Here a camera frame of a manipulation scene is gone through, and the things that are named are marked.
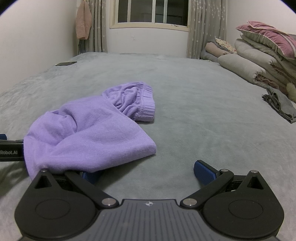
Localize mauve quilted pillow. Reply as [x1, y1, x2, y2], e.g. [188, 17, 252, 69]
[235, 20, 296, 61]

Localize beige folded blanket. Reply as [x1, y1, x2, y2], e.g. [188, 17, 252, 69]
[205, 42, 232, 58]

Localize grey plush bed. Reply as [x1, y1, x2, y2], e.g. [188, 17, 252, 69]
[0, 52, 296, 241]

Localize floral folded cloth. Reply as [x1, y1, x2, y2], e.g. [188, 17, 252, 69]
[215, 37, 237, 54]

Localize dark grey folded clothes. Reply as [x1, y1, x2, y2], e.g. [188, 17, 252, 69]
[262, 86, 296, 124]

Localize purple pants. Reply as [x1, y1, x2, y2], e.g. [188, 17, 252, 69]
[23, 81, 157, 181]

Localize lilac grey folded blanket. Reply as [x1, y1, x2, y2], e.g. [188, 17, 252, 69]
[200, 49, 220, 63]

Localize window with cream frame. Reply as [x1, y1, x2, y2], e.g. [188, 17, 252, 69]
[110, 0, 191, 29]

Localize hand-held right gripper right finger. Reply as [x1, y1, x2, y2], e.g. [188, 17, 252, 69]
[180, 160, 269, 208]

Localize grey star-print curtain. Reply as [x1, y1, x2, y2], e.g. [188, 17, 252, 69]
[84, 0, 108, 54]
[186, 0, 228, 59]

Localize grey folded quilt stack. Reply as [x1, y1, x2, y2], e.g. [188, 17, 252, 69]
[235, 32, 296, 93]

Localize pink hanging garment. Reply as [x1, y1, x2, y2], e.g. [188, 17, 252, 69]
[76, 0, 92, 40]

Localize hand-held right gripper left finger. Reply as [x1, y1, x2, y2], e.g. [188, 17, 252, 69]
[31, 170, 119, 208]

